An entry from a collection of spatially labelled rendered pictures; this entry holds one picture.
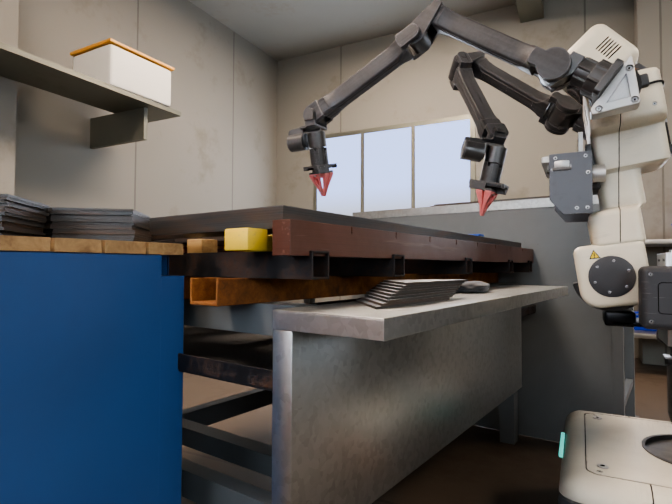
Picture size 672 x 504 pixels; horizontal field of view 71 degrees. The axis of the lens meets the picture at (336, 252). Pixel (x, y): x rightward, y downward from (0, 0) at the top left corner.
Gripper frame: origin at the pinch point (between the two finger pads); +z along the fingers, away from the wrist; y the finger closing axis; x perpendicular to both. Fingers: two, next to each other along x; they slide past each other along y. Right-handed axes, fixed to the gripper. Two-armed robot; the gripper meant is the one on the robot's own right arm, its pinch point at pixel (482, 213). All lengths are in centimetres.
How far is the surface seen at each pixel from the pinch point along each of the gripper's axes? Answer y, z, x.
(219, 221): -25, 14, -77
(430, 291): 11, 19, -54
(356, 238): -3, 12, -61
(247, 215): -18, 11, -77
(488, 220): -23, -1, 82
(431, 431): 11, 54, -34
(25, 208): -35, 16, -107
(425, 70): -189, -144, 301
